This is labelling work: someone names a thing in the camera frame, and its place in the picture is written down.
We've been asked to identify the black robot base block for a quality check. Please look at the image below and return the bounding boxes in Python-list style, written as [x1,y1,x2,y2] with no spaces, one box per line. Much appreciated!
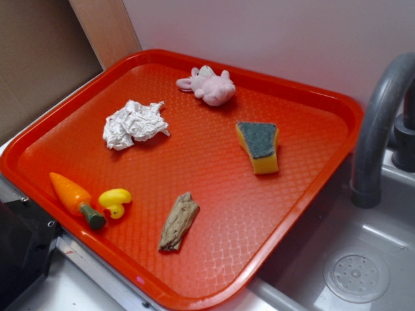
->
[1,198,60,310]

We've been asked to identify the yellow green scrub sponge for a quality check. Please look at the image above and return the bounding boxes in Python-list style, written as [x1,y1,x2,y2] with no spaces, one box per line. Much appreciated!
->
[235,122,279,175]

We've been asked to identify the orange plastic tray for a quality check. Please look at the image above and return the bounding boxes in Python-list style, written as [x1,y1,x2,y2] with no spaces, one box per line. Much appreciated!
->
[1,50,363,310]

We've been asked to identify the brown wood piece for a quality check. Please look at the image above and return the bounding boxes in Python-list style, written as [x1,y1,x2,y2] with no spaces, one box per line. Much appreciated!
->
[158,192,200,252]

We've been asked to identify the pink plush bunny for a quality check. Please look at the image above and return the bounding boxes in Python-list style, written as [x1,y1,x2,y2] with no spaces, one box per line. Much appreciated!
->
[176,65,236,107]

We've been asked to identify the crumpled white paper towel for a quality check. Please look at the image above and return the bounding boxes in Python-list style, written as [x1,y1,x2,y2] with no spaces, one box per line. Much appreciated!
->
[102,100,170,151]

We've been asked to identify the yellow rubber duck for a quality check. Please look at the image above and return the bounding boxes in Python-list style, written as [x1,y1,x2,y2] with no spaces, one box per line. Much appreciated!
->
[98,189,132,220]

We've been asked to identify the orange toy carrot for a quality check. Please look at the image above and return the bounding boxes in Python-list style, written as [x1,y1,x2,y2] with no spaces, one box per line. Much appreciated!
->
[49,172,106,230]

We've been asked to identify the grey toy sink basin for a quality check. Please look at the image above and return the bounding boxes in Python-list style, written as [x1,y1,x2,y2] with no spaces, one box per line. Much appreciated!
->
[252,155,415,311]

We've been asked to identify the light wooden board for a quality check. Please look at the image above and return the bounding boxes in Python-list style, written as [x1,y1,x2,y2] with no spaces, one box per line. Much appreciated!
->
[69,0,142,70]

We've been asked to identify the grey toy faucet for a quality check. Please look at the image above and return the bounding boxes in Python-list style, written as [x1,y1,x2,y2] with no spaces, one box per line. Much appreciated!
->
[350,52,414,209]

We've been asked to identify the brown cardboard panel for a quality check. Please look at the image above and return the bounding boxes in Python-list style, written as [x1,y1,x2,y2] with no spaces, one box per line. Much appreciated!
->
[1,1,102,143]

